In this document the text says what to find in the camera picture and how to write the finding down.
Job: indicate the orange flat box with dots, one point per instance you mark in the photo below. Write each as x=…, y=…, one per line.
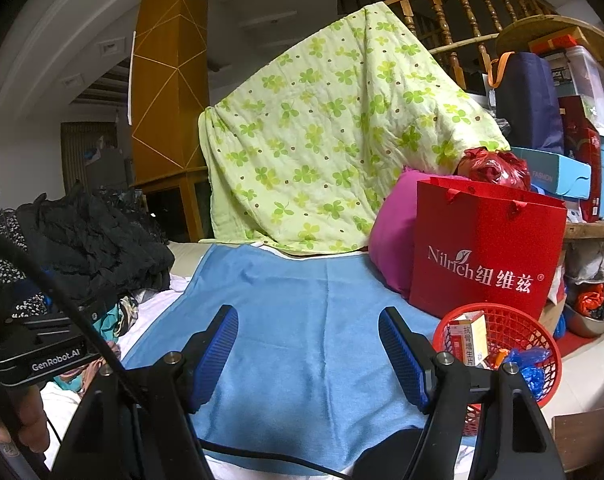
x=562, y=37

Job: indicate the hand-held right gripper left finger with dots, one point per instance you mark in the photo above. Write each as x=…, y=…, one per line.
x=217, y=355

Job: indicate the wooden stair railing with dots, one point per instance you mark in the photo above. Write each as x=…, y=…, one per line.
x=469, y=10

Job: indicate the red plastic mesh basket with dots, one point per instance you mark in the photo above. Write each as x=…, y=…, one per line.
x=522, y=330

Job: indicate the teal cloth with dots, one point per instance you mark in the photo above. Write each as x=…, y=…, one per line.
x=107, y=322

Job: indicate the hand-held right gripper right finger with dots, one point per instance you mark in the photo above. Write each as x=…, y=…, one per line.
x=404, y=360

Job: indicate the white plastic bag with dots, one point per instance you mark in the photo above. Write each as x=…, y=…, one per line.
x=592, y=265

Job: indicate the light blue towel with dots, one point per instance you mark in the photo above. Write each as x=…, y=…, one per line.
x=307, y=320

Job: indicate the round wooden board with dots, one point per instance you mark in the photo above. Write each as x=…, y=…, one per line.
x=532, y=27

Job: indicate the magenta pillow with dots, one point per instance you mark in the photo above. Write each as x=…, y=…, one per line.
x=392, y=245

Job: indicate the pile of black clothing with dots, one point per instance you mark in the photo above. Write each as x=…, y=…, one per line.
x=97, y=245

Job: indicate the light blue shoebox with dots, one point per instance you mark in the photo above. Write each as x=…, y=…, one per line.
x=552, y=172

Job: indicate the red plastic bag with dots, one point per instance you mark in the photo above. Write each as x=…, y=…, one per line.
x=497, y=167

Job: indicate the cardboard box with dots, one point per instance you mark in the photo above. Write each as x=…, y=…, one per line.
x=552, y=317

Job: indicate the orange white medicine box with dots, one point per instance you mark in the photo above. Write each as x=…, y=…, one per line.
x=469, y=340

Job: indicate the metal basin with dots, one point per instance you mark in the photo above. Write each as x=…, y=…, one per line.
x=587, y=327

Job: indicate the blue plastic bag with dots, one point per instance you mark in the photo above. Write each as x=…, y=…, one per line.
x=529, y=365

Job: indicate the green clover print quilt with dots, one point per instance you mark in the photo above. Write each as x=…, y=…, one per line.
x=322, y=150

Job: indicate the dark wooden stool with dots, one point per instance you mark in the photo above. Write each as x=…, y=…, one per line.
x=587, y=435

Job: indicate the tall red gift box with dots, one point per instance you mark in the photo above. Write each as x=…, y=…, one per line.
x=589, y=175

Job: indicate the orange wrapper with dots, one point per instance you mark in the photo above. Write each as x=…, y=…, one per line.
x=497, y=357

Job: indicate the black white speckled garment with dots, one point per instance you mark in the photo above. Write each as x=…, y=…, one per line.
x=4, y=272

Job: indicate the red paper gift bag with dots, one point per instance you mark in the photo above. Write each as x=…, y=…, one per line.
x=482, y=240

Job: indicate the orange plastic bag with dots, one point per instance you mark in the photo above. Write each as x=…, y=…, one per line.
x=589, y=300

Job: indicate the person's left hand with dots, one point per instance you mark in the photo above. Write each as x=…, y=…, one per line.
x=29, y=415

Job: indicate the orange wooden pillar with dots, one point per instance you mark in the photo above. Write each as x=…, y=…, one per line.
x=172, y=85

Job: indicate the clear plastic storage box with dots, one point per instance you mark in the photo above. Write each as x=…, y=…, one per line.
x=592, y=80

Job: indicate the dark slatted door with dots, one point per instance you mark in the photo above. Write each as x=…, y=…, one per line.
x=97, y=160

